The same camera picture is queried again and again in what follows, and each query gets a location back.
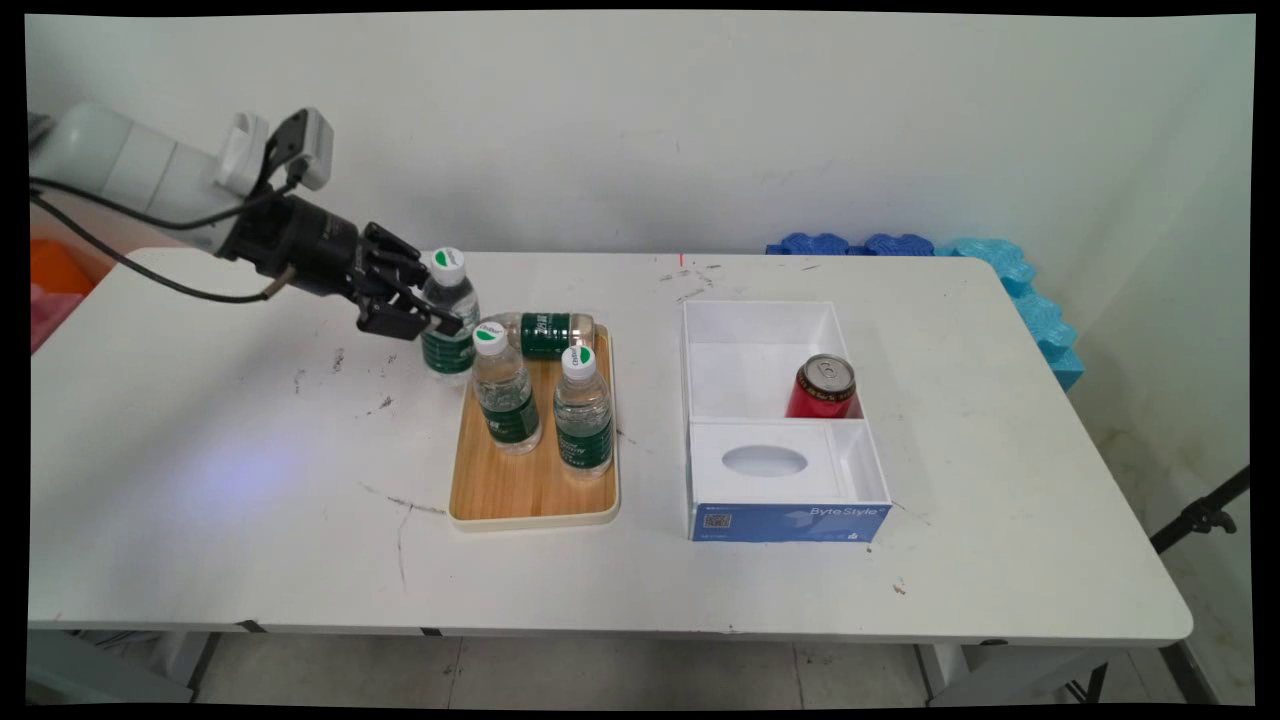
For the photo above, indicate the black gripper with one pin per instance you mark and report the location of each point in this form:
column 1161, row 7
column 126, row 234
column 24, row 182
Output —
column 300, row 245

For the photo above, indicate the green label water bottle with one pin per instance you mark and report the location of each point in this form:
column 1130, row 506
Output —
column 548, row 334
column 450, row 290
column 583, row 425
column 507, row 400

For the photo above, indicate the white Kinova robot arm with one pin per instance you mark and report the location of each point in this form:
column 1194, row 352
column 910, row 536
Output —
column 130, row 170

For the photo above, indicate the wooden tray with cream rim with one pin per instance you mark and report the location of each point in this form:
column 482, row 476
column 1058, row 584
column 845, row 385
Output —
column 520, row 490

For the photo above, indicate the orange object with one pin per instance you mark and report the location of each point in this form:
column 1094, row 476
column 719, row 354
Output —
column 58, row 268

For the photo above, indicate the pink object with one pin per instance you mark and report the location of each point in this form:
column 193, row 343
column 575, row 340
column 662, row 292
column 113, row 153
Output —
column 50, row 312

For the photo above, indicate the dark blue foam piece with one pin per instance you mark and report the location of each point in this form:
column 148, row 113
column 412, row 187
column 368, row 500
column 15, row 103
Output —
column 812, row 243
column 898, row 244

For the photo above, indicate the red soda can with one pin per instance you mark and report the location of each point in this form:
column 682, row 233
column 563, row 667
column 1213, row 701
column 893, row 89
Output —
column 822, row 395

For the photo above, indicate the white box with blue front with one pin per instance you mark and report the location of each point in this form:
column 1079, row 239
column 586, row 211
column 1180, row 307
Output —
column 790, row 520

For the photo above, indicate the light blue foam mat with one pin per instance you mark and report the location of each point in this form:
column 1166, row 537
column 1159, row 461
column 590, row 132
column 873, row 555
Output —
column 1040, row 320

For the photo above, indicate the black tripod leg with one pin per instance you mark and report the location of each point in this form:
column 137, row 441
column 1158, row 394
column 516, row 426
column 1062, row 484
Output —
column 1200, row 515

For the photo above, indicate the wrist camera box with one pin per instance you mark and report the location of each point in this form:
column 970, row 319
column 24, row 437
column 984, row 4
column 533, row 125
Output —
column 312, row 150

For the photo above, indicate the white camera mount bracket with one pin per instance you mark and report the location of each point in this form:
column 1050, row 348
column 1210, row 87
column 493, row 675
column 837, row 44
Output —
column 240, row 155

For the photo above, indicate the grey table leg frame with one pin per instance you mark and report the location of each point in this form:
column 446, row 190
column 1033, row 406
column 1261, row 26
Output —
column 1000, row 675
column 110, row 668

